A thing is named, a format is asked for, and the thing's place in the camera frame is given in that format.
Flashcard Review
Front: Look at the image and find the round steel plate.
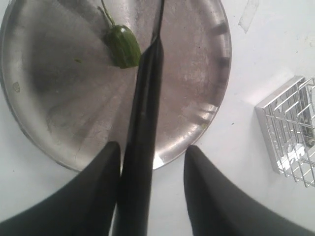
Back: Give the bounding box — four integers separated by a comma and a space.
0, 0, 231, 171

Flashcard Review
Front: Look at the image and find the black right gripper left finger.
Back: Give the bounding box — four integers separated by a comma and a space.
0, 142, 121, 236

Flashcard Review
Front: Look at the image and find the clear tape piece upper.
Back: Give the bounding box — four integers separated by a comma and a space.
238, 0, 259, 34

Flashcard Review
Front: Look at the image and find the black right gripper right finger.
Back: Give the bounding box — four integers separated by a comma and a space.
184, 145, 314, 236

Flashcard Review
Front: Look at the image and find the black kitchen knife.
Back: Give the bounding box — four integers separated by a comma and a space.
112, 0, 164, 236

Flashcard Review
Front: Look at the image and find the green vegetable piece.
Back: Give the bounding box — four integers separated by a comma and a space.
99, 0, 141, 69

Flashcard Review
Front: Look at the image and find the chrome wire utensil rack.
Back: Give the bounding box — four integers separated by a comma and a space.
255, 76, 315, 187

